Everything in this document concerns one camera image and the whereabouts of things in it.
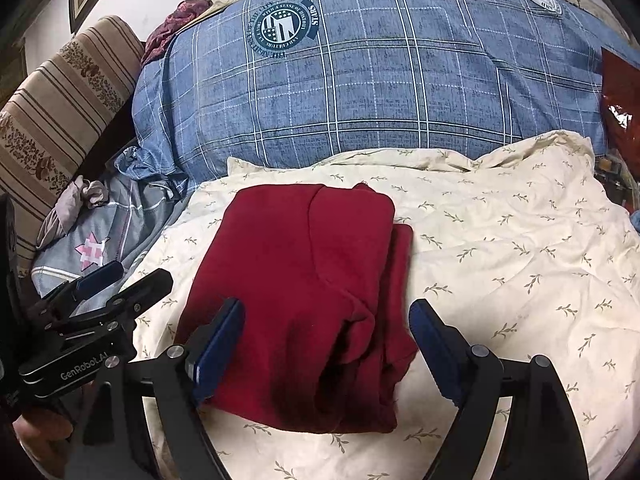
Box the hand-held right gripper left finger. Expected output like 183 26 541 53
65 297 246 480

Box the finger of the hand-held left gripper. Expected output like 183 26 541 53
30 260 124 321
45 268 174 341

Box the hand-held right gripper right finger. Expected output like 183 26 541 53
408 298 591 480

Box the dark red garment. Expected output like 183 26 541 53
172 182 418 435

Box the person's left hand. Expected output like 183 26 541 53
12 402 76 461

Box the grey striped bedsheet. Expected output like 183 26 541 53
30 170 196 306

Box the pinkish grey cloth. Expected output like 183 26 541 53
35 175 108 251

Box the cream leaf-print blanket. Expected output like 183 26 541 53
120 130 640 480

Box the striped floral sofa cushion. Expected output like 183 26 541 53
0 15 146 278

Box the multicoloured patterned cloth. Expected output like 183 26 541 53
595 152 633 206

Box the maroon patterned cloth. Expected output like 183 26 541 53
141 0 221 66

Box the blue plaid pillow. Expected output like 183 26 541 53
114 0 626 196

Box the red plastic bag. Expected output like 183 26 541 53
600 47 640 153

